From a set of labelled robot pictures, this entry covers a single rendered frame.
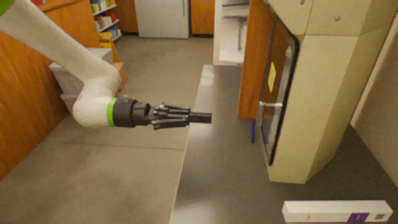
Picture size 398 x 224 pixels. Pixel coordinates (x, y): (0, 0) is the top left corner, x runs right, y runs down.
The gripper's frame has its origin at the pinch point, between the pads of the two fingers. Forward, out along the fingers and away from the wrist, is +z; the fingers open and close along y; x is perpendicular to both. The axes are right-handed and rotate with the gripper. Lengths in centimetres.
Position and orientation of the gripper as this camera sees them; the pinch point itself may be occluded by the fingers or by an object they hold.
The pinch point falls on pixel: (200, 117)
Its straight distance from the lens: 73.4
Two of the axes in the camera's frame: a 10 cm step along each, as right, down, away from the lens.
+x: -0.1, 8.3, 5.6
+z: 10.0, 0.6, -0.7
